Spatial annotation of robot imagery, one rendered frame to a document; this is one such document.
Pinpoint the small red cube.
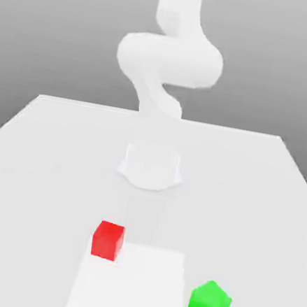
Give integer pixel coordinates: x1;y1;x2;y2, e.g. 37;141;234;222
88;219;127;264

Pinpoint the small green cube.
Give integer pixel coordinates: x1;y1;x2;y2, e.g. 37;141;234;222
187;276;236;307

